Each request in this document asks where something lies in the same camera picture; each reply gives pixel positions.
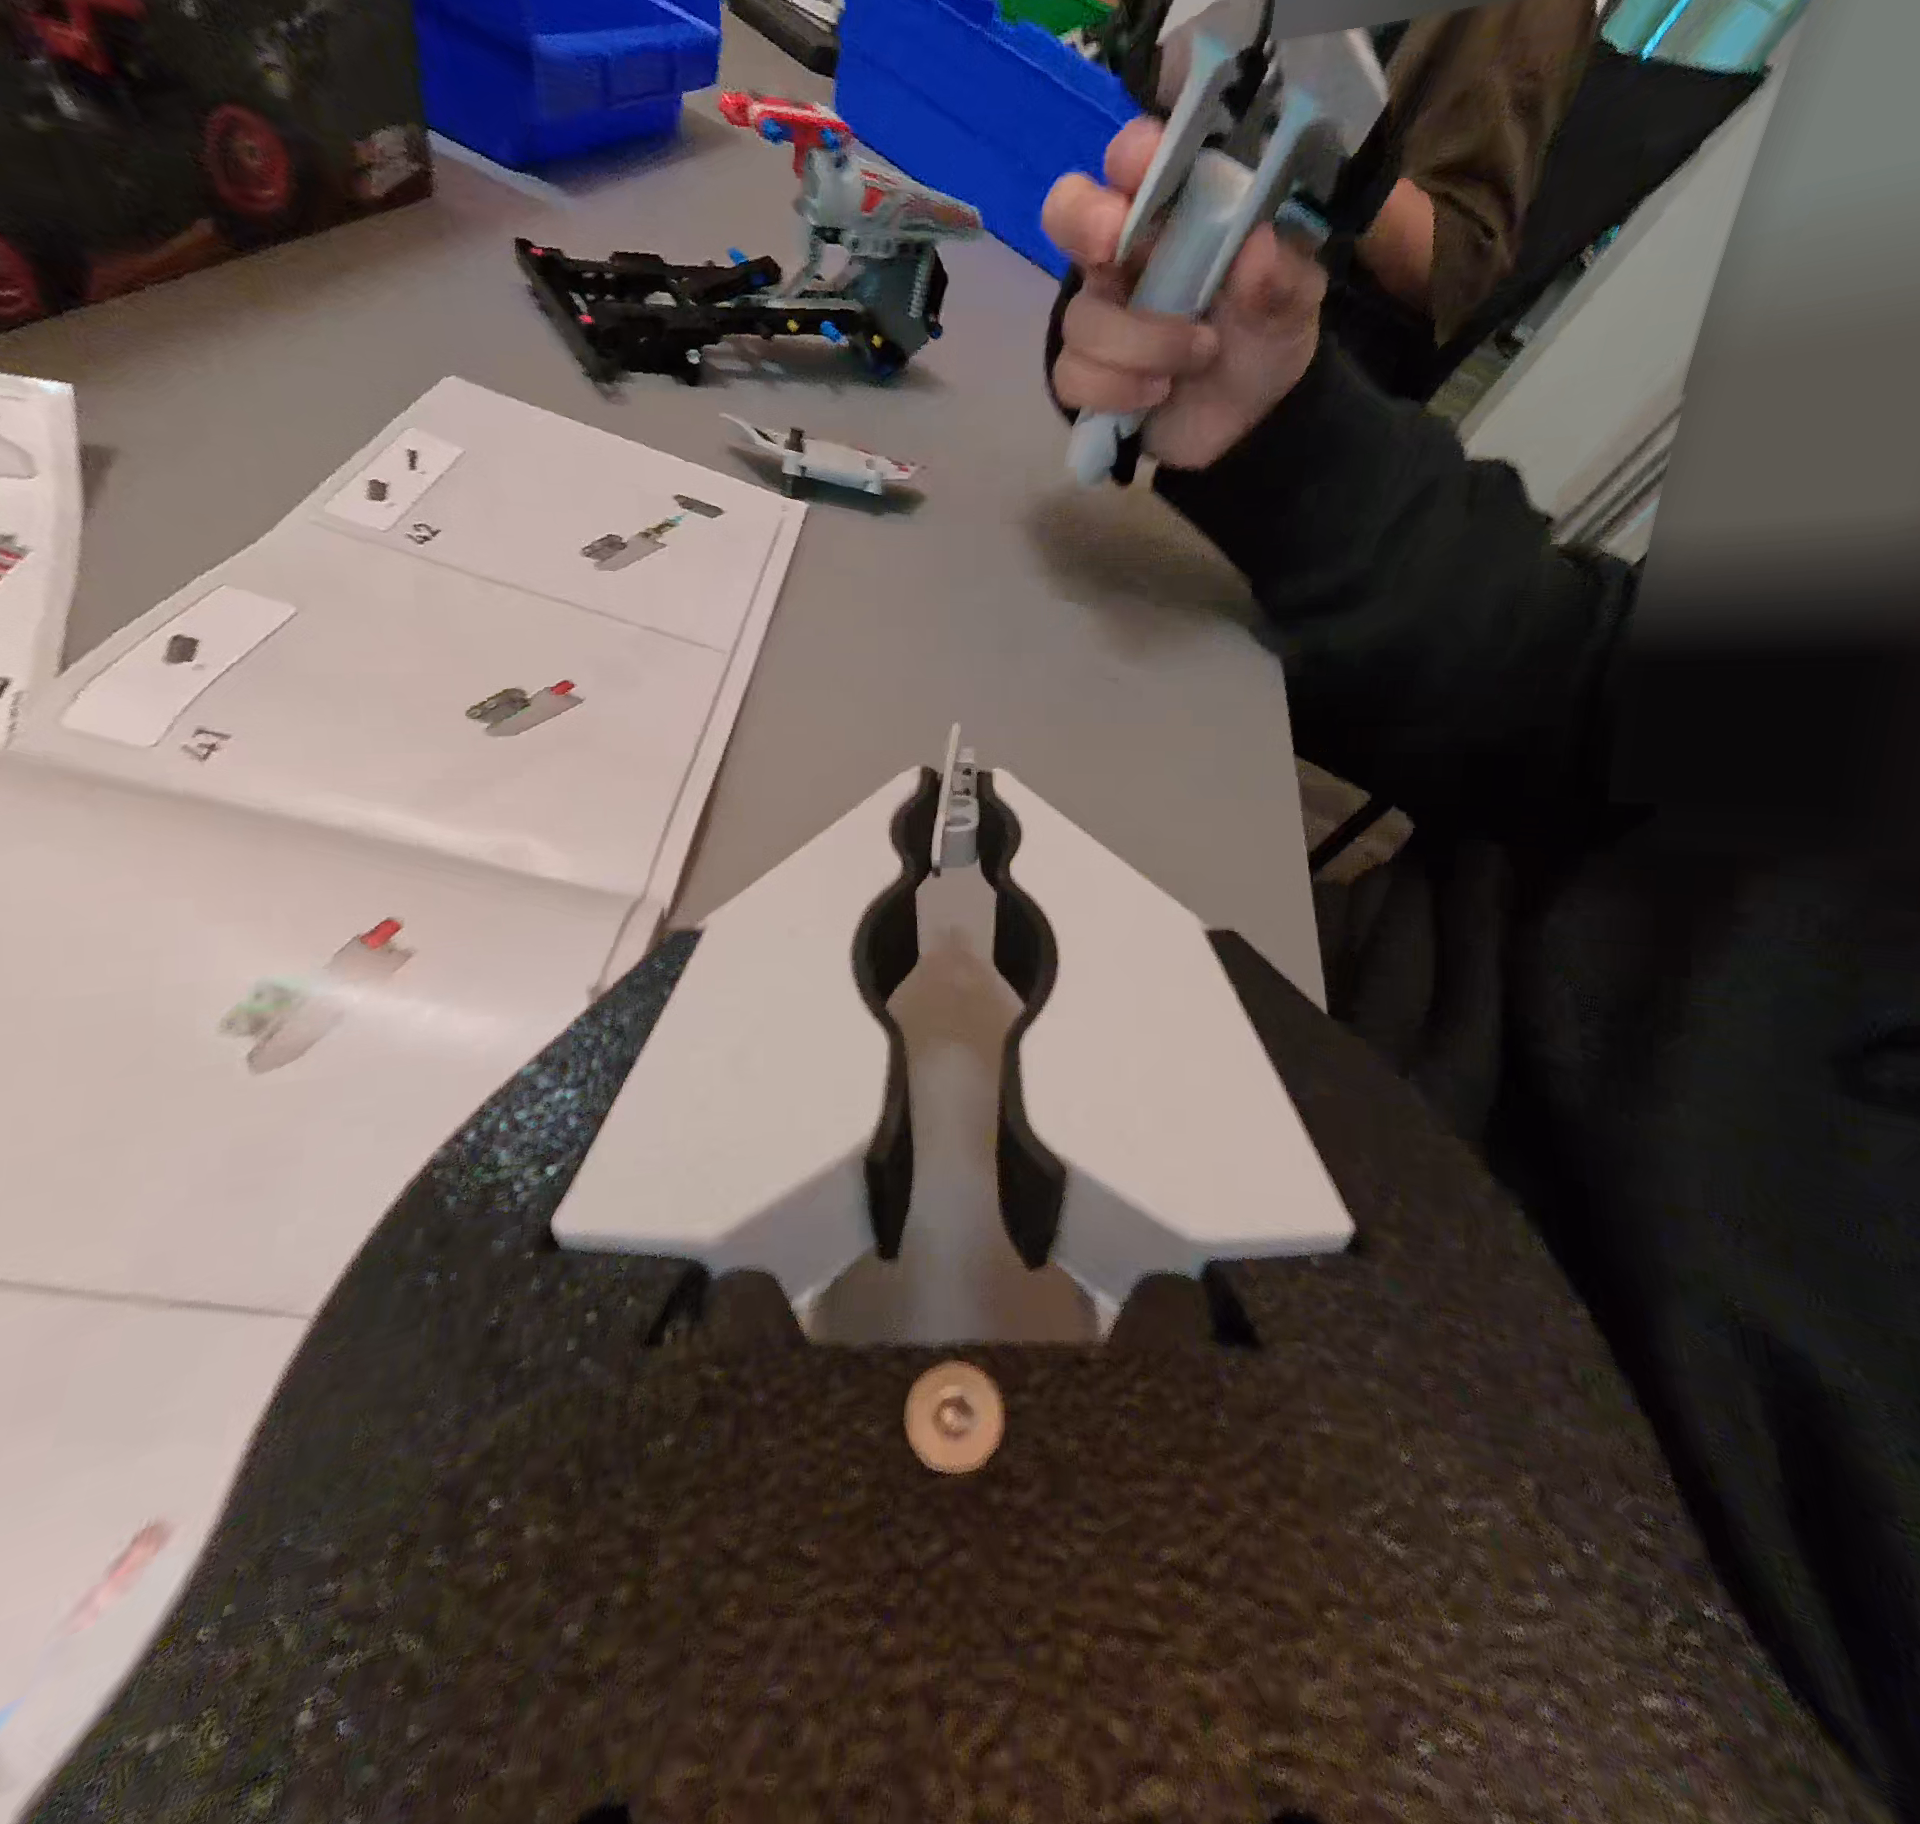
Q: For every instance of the white printed paper sheet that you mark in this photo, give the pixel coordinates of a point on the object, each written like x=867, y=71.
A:
x=30, y=564

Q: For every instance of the person's right hand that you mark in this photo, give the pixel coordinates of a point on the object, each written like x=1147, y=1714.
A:
x=1185, y=377

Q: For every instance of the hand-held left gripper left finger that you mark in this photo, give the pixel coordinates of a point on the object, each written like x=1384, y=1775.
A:
x=720, y=1090

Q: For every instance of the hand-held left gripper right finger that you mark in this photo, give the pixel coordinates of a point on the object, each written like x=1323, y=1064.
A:
x=1185, y=1104

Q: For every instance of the toy box with vehicle print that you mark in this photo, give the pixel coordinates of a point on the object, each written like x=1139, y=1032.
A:
x=180, y=98

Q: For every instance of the blue plastic storage bin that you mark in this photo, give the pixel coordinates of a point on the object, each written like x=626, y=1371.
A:
x=960, y=98
x=557, y=39

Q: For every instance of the small white toy brick part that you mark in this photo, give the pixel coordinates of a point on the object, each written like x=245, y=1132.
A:
x=827, y=459

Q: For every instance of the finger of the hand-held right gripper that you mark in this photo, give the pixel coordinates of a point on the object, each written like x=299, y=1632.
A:
x=1223, y=11

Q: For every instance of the open toy instruction booklet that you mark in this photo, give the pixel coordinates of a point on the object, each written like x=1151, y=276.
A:
x=452, y=743

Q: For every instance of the person's right forearm black sleeve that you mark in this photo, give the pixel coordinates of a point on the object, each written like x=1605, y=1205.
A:
x=1397, y=549

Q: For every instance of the small grey toy brick piece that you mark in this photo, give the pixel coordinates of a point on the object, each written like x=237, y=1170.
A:
x=955, y=820

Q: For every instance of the person's black clothing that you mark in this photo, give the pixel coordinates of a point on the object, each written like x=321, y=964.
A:
x=1727, y=1104

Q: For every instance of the black toy brick vehicle model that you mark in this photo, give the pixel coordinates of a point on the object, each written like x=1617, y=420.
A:
x=660, y=302

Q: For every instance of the light grey desk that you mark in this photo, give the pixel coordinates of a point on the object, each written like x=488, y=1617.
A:
x=992, y=624

